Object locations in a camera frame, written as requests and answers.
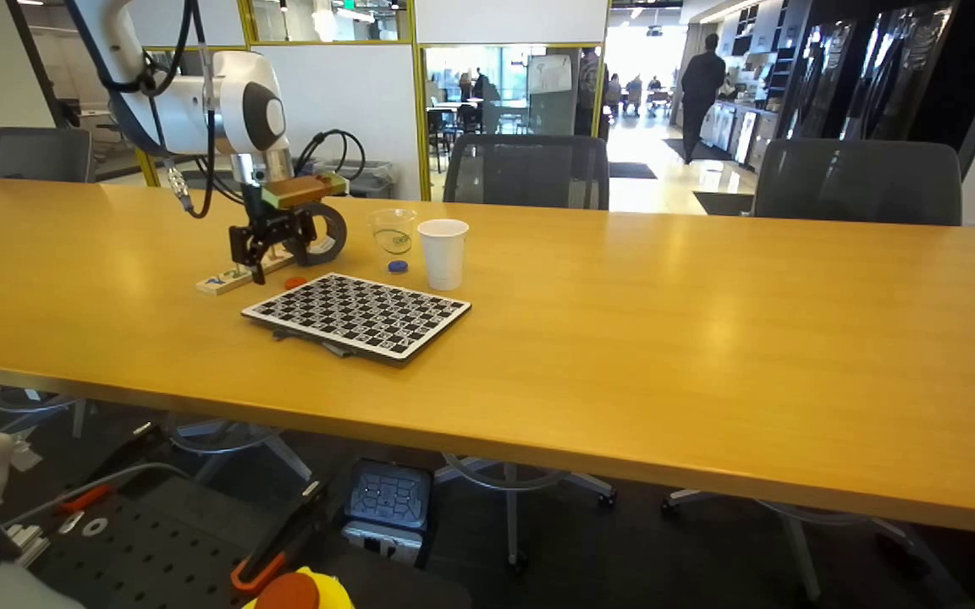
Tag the blue grey box under table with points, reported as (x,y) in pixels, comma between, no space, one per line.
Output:
(388,513)

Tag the checkerboard calibration board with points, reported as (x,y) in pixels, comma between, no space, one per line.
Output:
(357,311)

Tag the black tape roll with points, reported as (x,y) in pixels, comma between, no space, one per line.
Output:
(316,236)

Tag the wooden number puzzle strip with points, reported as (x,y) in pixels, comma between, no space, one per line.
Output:
(236,275)

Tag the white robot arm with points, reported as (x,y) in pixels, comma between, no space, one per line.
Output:
(199,101)

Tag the wrist camera on wooden mount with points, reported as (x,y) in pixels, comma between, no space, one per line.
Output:
(303,189)

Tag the grey office chair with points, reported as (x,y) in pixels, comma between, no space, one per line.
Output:
(47,154)
(876,180)
(531,169)

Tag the person in dark clothes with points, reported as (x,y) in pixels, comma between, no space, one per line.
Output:
(702,79)

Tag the black orange handled tool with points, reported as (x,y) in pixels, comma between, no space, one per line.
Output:
(276,549)

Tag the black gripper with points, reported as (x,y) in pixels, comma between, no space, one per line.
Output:
(258,236)

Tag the clear plastic cup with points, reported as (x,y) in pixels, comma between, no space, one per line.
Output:
(395,237)

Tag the white paper cup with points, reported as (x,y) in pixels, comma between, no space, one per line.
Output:
(445,251)

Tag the yellow red emergency stop button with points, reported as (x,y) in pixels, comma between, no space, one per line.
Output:
(303,588)

